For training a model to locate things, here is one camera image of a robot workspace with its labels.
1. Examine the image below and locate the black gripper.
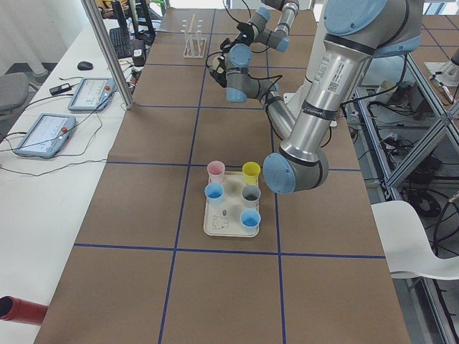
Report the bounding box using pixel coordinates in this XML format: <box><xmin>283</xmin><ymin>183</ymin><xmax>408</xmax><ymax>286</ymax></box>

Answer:
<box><xmin>209</xmin><ymin>65</ymin><xmax>227</xmax><ymax>86</ymax></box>
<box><xmin>236</xmin><ymin>22</ymin><xmax>255</xmax><ymax>45</ymax></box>

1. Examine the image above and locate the white ikea cup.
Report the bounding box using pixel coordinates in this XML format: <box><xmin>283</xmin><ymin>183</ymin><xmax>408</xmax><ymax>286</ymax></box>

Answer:
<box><xmin>212</xmin><ymin>56</ymin><xmax>225</xmax><ymax>73</ymax></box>

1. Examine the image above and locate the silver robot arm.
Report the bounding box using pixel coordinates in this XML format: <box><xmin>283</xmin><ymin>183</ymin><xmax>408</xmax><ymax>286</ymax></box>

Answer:
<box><xmin>209</xmin><ymin>1</ymin><xmax>423</xmax><ymax>194</ymax></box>
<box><xmin>235</xmin><ymin>0</ymin><xmax>300</xmax><ymax>52</ymax></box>

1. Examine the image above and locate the pink plastic cup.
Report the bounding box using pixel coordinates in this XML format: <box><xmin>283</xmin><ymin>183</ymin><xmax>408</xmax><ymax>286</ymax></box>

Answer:
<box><xmin>207</xmin><ymin>161</ymin><xmax>225</xmax><ymax>183</ymax></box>

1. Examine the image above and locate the yellow plastic cup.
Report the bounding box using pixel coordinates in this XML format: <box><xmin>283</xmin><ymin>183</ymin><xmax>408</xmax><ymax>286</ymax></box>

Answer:
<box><xmin>242</xmin><ymin>161</ymin><xmax>261</xmax><ymax>185</ymax></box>

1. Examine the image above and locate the grey plastic cup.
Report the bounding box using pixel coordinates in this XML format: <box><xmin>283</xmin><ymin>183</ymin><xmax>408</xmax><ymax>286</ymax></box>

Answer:
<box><xmin>241</xmin><ymin>185</ymin><xmax>261</xmax><ymax>208</ymax></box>

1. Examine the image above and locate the light blue plastic cup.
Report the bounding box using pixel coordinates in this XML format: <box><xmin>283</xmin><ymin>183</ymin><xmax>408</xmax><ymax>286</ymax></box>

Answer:
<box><xmin>240</xmin><ymin>209</ymin><xmax>261</xmax><ymax>231</ymax></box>

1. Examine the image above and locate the black keyboard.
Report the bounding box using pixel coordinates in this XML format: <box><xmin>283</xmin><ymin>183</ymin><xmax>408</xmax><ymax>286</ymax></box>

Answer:
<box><xmin>109</xmin><ymin>27</ymin><xmax>131</xmax><ymax>59</ymax></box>

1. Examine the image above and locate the far teach pendant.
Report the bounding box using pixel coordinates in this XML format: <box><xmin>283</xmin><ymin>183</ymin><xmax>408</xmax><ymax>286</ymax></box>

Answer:
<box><xmin>67</xmin><ymin>78</ymin><xmax>117</xmax><ymax>112</ymax></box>

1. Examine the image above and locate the teach pendant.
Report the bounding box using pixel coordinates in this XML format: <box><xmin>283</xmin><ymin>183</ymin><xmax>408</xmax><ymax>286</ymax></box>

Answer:
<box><xmin>67</xmin><ymin>78</ymin><xmax>117</xmax><ymax>112</ymax></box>
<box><xmin>13</xmin><ymin>113</ymin><xmax>77</xmax><ymax>158</ymax></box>

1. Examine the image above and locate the black computer mouse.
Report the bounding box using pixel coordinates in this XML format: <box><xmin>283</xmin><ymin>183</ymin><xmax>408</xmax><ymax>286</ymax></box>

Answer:
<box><xmin>77</xmin><ymin>61</ymin><xmax>93</xmax><ymax>71</ymax></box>

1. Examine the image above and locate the cream rabbit tray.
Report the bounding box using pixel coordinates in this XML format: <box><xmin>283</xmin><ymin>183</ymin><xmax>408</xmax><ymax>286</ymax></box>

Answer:
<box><xmin>203</xmin><ymin>171</ymin><xmax>260</xmax><ymax>238</ymax></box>

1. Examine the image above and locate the near teach pendant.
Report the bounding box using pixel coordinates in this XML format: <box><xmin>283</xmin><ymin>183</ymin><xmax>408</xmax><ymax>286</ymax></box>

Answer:
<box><xmin>13</xmin><ymin>113</ymin><xmax>77</xmax><ymax>158</ymax></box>

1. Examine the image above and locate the white chair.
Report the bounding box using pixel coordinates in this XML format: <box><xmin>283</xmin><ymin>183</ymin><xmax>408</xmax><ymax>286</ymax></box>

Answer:
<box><xmin>372</xmin><ymin>201</ymin><xmax>458</xmax><ymax>280</ymax></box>

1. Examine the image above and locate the red cylinder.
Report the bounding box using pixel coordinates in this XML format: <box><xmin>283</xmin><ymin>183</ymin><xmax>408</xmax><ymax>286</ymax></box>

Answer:
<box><xmin>1</xmin><ymin>296</ymin><xmax>48</xmax><ymax>325</ymax></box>

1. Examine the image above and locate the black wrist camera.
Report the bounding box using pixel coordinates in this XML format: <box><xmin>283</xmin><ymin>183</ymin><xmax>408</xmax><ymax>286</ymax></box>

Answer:
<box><xmin>219</xmin><ymin>37</ymin><xmax>234</xmax><ymax>54</ymax></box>

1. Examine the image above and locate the white wire cup rack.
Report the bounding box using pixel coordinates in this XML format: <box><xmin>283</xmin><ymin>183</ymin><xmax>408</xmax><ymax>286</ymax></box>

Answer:
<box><xmin>181</xmin><ymin>14</ymin><xmax>207</xmax><ymax>59</ymax></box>

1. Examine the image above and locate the aluminium frame post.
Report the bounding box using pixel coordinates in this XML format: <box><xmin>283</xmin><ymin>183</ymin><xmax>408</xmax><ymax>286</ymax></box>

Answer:
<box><xmin>81</xmin><ymin>0</ymin><xmax>133</xmax><ymax>110</ymax></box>

